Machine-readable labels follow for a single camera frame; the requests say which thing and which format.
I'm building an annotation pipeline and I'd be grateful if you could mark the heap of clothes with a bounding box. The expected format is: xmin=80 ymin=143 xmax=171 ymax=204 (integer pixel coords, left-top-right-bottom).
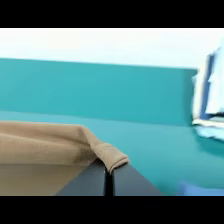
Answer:
xmin=191 ymin=44 xmax=224 ymax=143

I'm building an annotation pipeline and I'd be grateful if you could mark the brown garment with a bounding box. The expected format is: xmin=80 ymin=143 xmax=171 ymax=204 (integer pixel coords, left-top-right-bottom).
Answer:
xmin=0 ymin=121 xmax=130 ymax=197

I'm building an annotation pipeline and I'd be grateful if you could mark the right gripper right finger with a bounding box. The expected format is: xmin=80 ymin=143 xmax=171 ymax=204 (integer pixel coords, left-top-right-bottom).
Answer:
xmin=110 ymin=161 xmax=163 ymax=197

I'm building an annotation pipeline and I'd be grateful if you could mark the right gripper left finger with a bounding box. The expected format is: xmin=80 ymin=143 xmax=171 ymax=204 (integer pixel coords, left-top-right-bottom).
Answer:
xmin=55 ymin=158 xmax=108 ymax=197

